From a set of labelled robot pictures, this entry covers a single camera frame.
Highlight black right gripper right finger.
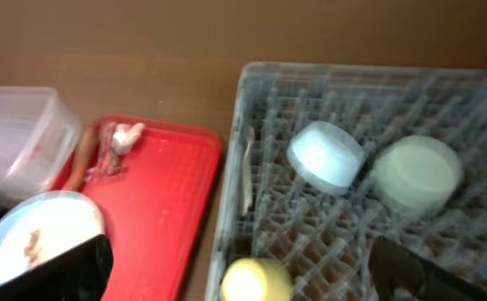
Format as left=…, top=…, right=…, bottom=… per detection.
left=368, top=236, right=487, bottom=301

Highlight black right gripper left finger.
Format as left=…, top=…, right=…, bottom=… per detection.
left=0, top=234, right=114, bottom=301

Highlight pale green bowl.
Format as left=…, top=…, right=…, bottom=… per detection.
left=372, top=135, right=464, bottom=217

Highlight light blue bowl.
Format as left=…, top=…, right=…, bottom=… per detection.
left=286, top=120, right=365, bottom=196

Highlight yellow plastic cup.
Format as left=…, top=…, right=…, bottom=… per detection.
left=220, top=258, right=293, bottom=301

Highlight white plastic spoon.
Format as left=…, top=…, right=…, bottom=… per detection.
left=240, top=126, right=255, bottom=216

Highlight grey dishwasher rack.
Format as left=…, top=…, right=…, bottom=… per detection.
left=206, top=62, right=487, bottom=300

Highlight food scraps on plate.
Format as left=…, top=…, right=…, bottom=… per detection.
left=23, top=229, right=44, bottom=268

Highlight light blue plate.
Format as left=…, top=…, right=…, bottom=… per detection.
left=0, top=191, right=105, bottom=285

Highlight red plastic tray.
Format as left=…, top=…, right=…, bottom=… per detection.
left=81, top=115, right=222, bottom=301

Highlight red candy wrapper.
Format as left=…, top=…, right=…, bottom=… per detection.
left=85, top=121, right=127, bottom=181

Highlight crumpled white tissue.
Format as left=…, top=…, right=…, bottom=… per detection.
left=111, top=123, right=145, bottom=156

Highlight clear plastic bin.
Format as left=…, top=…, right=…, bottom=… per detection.
left=0, top=87, right=82, bottom=202

